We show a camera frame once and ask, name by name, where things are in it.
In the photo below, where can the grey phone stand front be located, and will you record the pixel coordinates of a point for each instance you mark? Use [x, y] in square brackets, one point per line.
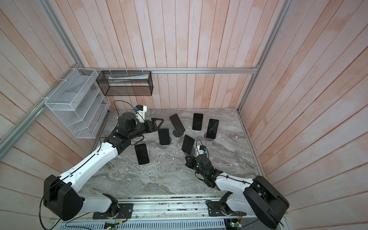
[192, 153]

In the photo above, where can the black phone blue case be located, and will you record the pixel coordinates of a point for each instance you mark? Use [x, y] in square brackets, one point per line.
[163, 136]

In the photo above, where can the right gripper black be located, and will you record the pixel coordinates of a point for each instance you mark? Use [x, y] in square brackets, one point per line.
[190, 162]

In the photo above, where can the black mesh basket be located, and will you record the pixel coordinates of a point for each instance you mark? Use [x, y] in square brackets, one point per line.
[125, 83]

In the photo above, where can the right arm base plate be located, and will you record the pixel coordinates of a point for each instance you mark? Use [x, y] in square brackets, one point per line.
[217, 209]

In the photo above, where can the white vented electronics box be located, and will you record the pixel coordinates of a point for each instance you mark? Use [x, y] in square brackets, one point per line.
[185, 224]

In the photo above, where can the aluminium frame rail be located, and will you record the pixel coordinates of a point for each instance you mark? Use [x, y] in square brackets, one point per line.
[231, 70]
[20, 128]

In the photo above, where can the green circuit board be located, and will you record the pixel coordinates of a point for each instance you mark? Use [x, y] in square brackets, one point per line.
[232, 225]

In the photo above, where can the white wire mesh shelf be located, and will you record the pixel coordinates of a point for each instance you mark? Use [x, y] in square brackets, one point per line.
[80, 107]

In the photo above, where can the black phone tilted on stand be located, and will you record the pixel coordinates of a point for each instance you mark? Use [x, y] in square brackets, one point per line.
[176, 122]

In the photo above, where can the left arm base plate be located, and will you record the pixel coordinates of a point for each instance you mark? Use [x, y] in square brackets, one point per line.
[124, 211]

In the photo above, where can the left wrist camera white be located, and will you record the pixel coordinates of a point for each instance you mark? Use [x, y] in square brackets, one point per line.
[140, 111]

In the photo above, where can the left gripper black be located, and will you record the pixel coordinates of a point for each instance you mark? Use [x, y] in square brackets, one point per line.
[155, 128]

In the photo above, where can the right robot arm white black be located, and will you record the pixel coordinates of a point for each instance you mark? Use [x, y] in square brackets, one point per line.
[252, 196]

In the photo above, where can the aluminium frame post right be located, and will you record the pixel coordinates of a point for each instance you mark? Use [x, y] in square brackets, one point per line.
[271, 39]

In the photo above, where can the aluminium frame rail left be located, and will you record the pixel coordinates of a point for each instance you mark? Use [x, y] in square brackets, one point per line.
[20, 128]

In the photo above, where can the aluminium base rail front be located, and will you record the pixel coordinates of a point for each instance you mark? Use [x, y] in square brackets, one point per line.
[169, 206]

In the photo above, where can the grey stand under tilted phone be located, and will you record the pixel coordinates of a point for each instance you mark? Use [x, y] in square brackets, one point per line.
[178, 133]

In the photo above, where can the aluminium frame rail back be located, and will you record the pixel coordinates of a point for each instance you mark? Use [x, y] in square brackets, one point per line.
[231, 70]

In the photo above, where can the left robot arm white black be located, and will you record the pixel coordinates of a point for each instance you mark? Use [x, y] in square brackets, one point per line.
[61, 192]

